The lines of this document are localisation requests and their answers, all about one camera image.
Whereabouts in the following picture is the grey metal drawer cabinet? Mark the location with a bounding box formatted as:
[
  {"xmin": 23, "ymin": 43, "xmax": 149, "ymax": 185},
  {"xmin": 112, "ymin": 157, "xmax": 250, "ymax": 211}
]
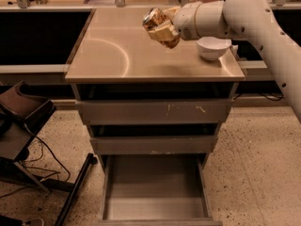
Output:
[{"xmin": 65, "ymin": 7, "xmax": 245, "ymax": 161}]

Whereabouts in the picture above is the grey middle drawer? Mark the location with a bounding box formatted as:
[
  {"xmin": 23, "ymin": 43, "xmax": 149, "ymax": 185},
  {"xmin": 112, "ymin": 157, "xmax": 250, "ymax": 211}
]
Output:
[{"xmin": 90, "ymin": 136, "xmax": 217, "ymax": 154}]

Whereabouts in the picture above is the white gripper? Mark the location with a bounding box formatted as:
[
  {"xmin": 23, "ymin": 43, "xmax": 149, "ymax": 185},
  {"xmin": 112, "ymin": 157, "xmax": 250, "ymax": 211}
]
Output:
[{"xmin": 148, "ymin": 2, "xmax": 201, "ymax": 42}]

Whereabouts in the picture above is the black metal leg bar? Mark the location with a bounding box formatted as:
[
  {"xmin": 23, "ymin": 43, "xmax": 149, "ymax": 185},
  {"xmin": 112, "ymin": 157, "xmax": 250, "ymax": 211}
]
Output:
[{"xmin": 55, "ymin": 153, "xmax": 97, "ymax": 226}]

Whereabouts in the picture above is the black floor cable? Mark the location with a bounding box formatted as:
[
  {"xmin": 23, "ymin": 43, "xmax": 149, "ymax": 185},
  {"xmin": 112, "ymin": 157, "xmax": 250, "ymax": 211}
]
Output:
[{"xmin": 0, "ymin": 122, "xmax": 71, "ymax": 200}]

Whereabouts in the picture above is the grey open bottom drawer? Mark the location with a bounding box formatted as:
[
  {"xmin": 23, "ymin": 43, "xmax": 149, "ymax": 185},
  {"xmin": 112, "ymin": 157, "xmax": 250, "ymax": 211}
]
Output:
[{"xmin": 97, "ymin": 154, "xmax": 223, "ymax": 226}]

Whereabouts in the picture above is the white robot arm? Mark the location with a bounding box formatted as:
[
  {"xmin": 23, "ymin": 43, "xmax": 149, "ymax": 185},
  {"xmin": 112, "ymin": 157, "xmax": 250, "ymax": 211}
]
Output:
[{"xmin": 142, "ymin": 0, "xmax": 301, "ymax": 121}]

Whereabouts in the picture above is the white ceramic bowl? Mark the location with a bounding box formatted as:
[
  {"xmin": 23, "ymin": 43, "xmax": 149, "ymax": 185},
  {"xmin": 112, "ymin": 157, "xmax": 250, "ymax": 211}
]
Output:
[{"xmin": 196, "ymin": 37, "xmax": 231, "ymax": 61}]

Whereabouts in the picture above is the grey top drawer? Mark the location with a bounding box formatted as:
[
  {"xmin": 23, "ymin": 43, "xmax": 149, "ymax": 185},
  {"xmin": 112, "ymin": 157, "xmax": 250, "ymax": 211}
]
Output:
[{"xmin": 76, "ymin": 99, "xmax": 233, "ymax": 125}]

